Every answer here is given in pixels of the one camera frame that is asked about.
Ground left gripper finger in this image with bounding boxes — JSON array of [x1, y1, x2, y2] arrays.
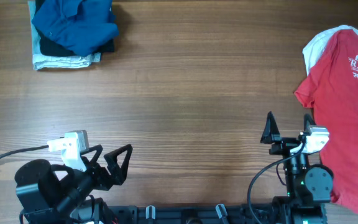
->
[[103, 143, 134, 186], [81, 144, 104, 169]]

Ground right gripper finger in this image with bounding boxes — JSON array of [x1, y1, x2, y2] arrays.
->
[[260, 111, 281, 144], [303, 114, 316, 131]]

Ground blue t-shirt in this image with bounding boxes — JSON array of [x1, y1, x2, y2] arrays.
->
[[31, 0, 120, 57]]

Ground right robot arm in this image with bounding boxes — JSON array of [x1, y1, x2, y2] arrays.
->
[[260, 112, 334, 224]]

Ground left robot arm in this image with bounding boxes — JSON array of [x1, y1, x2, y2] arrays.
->
[[14, 144, 133, 223]]

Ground red t-shirt white sleeves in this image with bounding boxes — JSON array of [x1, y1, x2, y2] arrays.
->
[[294, 26, 358, 214]]

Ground light grey folded garment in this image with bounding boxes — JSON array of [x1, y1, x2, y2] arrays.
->
[[29, 0, 116, 70]]

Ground right black cable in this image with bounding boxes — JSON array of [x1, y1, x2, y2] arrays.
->
[[247, 133, 307, 224]]

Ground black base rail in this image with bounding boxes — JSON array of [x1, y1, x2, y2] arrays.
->
[[104, 203, 328, 224]]

